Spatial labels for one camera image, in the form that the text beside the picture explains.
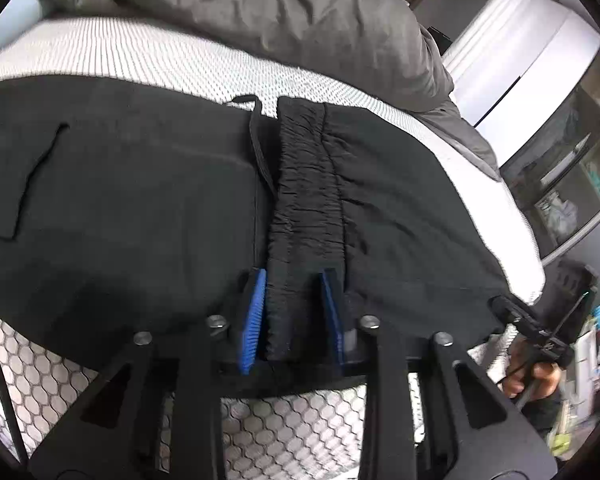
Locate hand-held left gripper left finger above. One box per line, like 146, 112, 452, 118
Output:
30, 269, 268, 480

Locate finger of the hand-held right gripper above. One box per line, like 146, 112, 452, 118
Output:
487, 296, 537, 335

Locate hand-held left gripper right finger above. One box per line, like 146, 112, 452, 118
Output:
319, 268, 557, 480

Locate black pants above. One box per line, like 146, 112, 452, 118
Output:
0, 77, 513, 401

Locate person's right hand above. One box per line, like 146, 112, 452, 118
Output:
500, 337, 563, 402

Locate glass door cabinet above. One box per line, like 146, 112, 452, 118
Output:
500, 50, 600, 262

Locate white wardrobe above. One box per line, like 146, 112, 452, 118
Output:
472, 10, 600, 128

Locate grey duvet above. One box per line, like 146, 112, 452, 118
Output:
25, 0, 502, 182

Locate light blue pillow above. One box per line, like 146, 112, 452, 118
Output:
0, 0, 46, 67

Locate thin black cable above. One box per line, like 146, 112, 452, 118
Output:
0, 316, 30, 462

